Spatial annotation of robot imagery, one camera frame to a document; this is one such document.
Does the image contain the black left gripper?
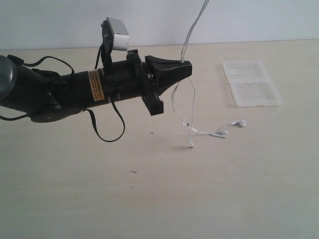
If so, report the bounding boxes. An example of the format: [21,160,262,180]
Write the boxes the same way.
[101,49,192,116]

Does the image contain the white wired earphones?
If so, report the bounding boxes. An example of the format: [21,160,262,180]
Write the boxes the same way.
[171,0,247,148]

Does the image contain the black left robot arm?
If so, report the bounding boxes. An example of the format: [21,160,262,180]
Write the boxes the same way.
[0,49,192,123]

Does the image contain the clear plastic storage case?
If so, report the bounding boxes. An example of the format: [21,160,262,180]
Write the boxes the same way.
[222,60,283,107]

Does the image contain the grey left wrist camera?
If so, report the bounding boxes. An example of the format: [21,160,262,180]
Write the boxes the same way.
[100,16,130,69]

